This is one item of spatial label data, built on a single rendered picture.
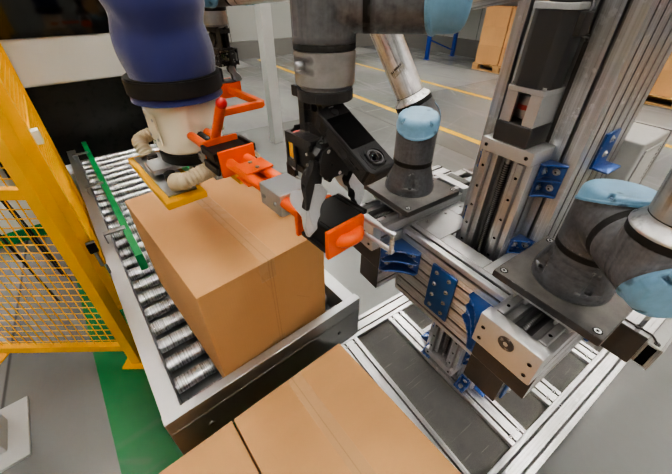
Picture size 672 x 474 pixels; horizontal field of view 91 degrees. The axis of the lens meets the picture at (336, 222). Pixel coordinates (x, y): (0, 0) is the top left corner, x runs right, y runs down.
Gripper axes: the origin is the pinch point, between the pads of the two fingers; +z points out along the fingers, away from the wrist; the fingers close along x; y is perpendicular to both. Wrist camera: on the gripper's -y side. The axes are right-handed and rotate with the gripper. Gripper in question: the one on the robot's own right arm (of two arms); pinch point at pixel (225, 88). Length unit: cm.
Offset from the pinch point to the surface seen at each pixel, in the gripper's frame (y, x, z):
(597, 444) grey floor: 154, 64, 124
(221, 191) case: 17.5, -16.7, 29.8
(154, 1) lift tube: 40, -30, -28
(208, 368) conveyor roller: 51, -46, 70
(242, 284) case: 60, -33, 33
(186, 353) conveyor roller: 41, -50, 70
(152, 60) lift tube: 38, -33, -18
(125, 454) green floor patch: 25, -83, 125
